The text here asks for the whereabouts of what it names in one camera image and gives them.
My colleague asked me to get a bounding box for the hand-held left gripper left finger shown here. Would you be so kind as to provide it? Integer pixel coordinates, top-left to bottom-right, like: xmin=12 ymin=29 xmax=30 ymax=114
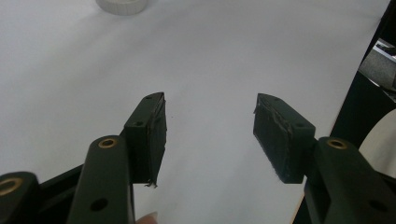
xmin=66 ymin=91 xmax=168 ymax=224

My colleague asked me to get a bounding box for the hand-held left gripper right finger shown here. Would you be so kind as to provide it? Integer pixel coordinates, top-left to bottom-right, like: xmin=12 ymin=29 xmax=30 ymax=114
xmin=252 ymin=92 xmax=396 ymax=224

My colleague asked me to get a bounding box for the white table mat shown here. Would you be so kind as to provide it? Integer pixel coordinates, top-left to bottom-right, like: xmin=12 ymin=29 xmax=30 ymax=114
xmin=0 ymin=0 xmax=391 ymax=224

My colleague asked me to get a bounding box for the black metal frame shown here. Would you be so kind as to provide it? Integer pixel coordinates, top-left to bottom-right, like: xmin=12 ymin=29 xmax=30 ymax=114
xmin=358 ymin=37 xmax=396 ymax=101

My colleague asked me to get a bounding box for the white key stand with post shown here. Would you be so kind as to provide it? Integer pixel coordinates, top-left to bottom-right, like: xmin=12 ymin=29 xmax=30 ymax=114
xmin=94 ymin=0 xmax=149 ymax=17

